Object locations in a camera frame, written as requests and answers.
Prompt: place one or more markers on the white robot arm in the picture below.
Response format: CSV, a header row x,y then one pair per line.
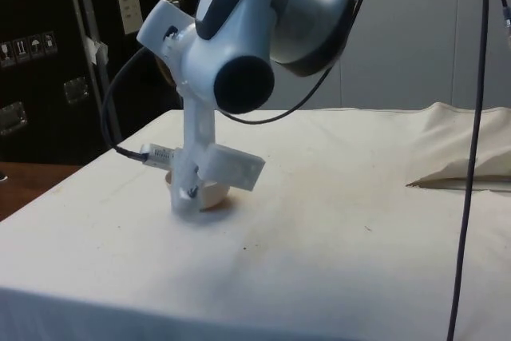
x,y
235,37

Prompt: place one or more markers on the white bowl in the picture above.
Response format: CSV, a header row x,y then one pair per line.
x,y
215,197

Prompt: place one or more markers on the black cabinet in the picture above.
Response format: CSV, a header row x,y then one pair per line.
x,y
40,97

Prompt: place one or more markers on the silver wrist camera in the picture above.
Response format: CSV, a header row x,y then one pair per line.
x,y
159,156

